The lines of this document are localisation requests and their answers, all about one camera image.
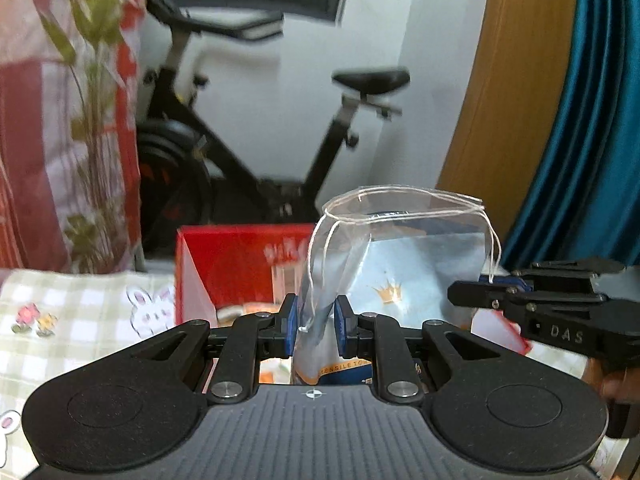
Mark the wooden door panel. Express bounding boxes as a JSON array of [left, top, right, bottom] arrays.
[[437, 0, 581, 233]]

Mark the blue curtain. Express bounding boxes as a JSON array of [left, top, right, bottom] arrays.
[[500, 0, 640, 273]]

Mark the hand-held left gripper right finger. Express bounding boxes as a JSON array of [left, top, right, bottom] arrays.
[[334, 294, 503, 406]]

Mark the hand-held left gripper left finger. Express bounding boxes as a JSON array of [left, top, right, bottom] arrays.
[[129, 294, 301, 406]]

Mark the black exercise bike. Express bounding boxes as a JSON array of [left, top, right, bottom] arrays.
[[135, 0, 412, 261]]

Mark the green checked rabbit tablecloth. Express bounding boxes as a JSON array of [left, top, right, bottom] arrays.
[[0, 269, 640, 480]]

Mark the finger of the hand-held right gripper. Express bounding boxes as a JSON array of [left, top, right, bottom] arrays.
[[447, 280, 608, 312], [478, 257, 627, 293]]

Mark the red strawberry print box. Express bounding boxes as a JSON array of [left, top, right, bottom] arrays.
[[175, 224, 532, 386]]

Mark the clear plastic drawstring bag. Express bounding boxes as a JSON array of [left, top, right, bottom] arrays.
[[291, 186, 502, 386]]

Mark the light blue crown print packet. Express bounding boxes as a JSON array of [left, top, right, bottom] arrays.
[[295, 232, 488, 386]]

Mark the person's right hand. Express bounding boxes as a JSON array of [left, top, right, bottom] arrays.
[[582, 357, 635, 405]]

